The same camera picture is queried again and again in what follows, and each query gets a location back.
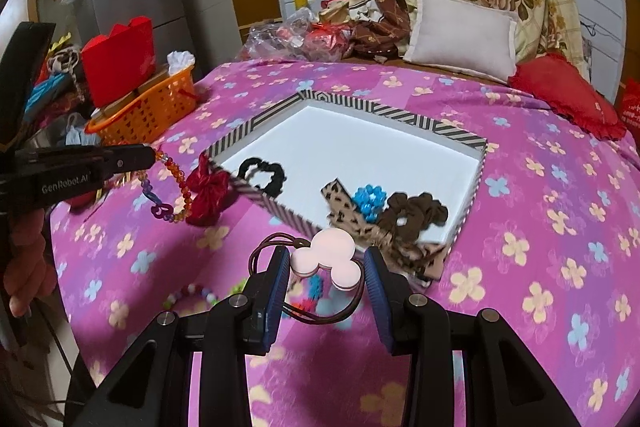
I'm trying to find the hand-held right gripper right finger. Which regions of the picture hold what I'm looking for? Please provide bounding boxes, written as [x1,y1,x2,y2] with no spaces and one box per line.
[362,246,581,427]

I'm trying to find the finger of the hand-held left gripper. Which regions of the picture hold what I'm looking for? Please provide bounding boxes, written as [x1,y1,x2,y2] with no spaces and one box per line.
[99,144,162,186]

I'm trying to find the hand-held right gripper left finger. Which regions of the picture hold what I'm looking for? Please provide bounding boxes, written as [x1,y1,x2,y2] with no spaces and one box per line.
[65,247,292,427]

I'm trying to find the orange purple bead bracelet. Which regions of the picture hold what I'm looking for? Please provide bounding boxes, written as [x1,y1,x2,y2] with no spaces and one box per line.
[142,147,193,224]

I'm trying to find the pink mouse-shaped hair tie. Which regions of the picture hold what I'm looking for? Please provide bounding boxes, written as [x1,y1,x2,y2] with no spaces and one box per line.
[248,228,362,325]

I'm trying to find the striped cardboard box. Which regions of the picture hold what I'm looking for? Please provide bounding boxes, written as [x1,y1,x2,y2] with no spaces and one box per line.
[206,89,489,258]

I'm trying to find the person's left hand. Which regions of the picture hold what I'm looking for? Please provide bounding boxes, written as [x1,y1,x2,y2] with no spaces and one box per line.
[2,207,58,318]

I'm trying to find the multicoloured flower hair clip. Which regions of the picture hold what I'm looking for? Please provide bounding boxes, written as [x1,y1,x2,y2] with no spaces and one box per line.
[287,274,326,315]

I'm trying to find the large orange plastic basket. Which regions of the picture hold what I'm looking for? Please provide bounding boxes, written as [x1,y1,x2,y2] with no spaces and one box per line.
[85,66,197,146]

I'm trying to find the white plastic bag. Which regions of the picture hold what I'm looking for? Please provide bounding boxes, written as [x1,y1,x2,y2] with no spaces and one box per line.
[57,114,98,148]

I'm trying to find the tan leopard hair bow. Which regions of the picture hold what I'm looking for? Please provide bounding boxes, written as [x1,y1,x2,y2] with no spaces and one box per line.
[370,232,447,283]

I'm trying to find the blue plastic pieces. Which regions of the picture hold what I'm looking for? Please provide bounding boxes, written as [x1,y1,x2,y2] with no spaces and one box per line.
[25,72,71,112]

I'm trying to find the red satin bow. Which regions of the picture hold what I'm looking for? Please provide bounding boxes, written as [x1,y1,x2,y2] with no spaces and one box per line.
[187,154,231,225]

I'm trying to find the red box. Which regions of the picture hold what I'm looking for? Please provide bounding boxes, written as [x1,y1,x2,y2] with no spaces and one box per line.
[80,18,155,108]

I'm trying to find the blue bead flower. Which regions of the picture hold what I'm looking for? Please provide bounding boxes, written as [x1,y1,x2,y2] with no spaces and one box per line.
[351,184,388,223]

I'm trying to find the brown scrunchie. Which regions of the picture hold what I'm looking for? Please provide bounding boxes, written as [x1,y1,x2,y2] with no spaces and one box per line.
[377,192,451,244]

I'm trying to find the leopard print bow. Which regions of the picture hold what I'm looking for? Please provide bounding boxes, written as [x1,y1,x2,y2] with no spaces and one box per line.
[320,178,383,240]

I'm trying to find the white tissue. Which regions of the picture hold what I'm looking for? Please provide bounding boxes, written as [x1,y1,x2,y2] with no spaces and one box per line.
[166,51,196,75]

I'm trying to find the black scrunchie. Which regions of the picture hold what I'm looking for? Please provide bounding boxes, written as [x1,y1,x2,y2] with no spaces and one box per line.
[237,157,287,196]

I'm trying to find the pink floral blanket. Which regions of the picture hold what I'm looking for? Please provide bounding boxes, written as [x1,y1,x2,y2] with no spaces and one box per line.
[50,59,640,427]

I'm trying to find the clear plastic bags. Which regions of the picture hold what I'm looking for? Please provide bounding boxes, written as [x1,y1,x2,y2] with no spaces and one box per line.
[242,7,351,62]

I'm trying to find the brown patterned blanket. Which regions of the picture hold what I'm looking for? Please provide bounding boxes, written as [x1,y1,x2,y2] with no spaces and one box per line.
[345,0,416,58]

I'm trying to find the red frilled cushion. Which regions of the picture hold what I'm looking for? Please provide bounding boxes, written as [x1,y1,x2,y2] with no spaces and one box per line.
[507,53,627,140]

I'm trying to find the white pillow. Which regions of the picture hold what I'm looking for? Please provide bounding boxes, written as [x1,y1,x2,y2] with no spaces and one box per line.
[402,0,520,84]

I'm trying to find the multicoloured bead bracelet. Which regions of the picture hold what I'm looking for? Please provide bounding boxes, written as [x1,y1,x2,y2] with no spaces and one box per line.
[162,283,221,313]

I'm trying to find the braided cord tassel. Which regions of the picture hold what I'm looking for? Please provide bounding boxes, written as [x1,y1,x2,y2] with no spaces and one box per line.
[47,49,86,102]

